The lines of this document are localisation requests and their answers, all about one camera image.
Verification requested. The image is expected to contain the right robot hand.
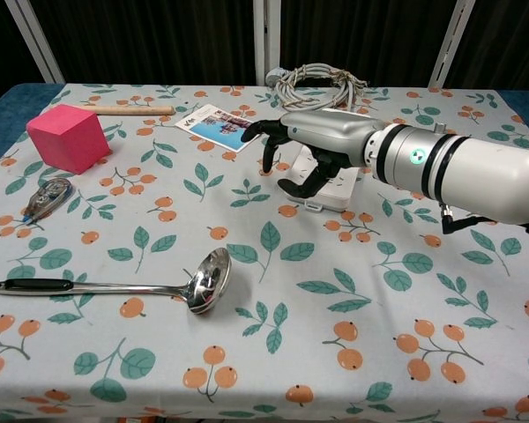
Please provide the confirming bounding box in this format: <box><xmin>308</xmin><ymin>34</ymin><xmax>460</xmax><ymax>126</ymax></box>
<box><xmin>240</xmin><ymin>108</ymin><xmax>387</xmax><ymax>200</ymax></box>

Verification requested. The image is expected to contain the white power strip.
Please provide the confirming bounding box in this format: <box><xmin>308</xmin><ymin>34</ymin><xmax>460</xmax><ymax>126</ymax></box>
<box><xmin>284</xmin><ymin>143</ymin><xmax>367</xmax><ymax>214</ymax></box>

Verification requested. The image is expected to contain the black pleated curtain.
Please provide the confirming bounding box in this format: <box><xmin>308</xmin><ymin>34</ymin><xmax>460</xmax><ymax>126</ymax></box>
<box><xmin>279</xmin><ymin>0</ymin><xmax>462</xmax><ymax>88</ymax></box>
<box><xmin>440</xmin><ymin>0</ymin><xmax>529</xmax><ymax>93</ymax></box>
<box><xmin>0</xmin><ymin>0</ymin><xmax>50</xmax><ymax>112</ymax></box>
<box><xmin>28</xmin><ymin>0</ymin><xmax>257</xmax><ymax>85</ymax></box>

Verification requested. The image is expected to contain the blue picture postcard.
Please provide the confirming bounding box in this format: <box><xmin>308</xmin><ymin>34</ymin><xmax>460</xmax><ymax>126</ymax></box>
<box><xmin>175</xmin><ymin>103</ymin><xmax>268</xmax><ymax>153</ymax></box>

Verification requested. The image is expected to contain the wooden stick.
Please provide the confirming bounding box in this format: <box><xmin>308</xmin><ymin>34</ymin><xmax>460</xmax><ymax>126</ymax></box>
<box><xmin>48</xmin><ymin>103</ymin><xmax>175</xmax><ymax>117</ymax></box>

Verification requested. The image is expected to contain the floral fruit print tablecloth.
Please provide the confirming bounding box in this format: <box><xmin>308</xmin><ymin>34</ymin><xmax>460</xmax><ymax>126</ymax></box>
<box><xmin>0</xmin><ymin>83</ymin><xmax>529</xmax><ymax>423</ymax></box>

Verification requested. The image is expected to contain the pink cube block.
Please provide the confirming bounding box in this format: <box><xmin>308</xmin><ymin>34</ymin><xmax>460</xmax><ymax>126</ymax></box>
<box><xmin>26</xmin><ymin>104</ymin><xmax>113</xmax><ymax>176</ymax></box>

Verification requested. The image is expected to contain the grey coiled power cable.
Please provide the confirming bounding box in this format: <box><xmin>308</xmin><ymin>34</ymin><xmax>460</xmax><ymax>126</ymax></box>
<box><xmin>265</xmin><ymin>63</ymin><xmax>369</xmax><ymax>115</ymax></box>

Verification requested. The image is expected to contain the white metal frame post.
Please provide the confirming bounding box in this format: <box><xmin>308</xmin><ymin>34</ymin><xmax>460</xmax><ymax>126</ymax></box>
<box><xmin>252</xmin><ymin>0</ymin><xmax>284</xmax><ymax>87</ymax></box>
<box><xmin>427</xmin><ymin>0</ymin><xmax>478</xmax><ymax>88</ymax></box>
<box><xmin>11</xmin><ymin>0</ymin><xmax>66</xmax><ymax>85</ymax></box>

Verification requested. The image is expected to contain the black arm connector cable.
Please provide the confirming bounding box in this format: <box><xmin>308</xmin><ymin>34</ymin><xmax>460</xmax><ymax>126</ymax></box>
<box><xmin>440</xmin><ymin>203</ymin><xmax>529</xmax><ymax>241</ymax></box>

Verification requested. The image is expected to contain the steel ladle black handle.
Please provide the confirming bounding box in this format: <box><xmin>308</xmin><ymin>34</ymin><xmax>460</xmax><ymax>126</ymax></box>
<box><xmin>0</xmin><ymin>247</ymin><xmax>234</xmax><ymax>316</ymax></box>

